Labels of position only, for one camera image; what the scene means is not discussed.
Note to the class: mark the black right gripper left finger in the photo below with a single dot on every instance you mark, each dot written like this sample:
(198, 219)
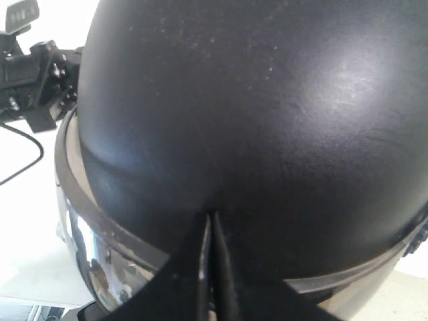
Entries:
(180, 289)

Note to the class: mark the black helmet with visor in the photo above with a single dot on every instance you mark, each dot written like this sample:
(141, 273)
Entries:
(302, 123)

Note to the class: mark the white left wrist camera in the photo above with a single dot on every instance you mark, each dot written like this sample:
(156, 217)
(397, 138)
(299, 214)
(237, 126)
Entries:
(17, 14)

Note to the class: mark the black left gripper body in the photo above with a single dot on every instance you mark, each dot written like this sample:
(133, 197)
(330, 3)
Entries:
(39, 87)

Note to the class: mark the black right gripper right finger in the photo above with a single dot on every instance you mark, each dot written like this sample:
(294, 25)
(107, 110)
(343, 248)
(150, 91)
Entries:
(243, 290)

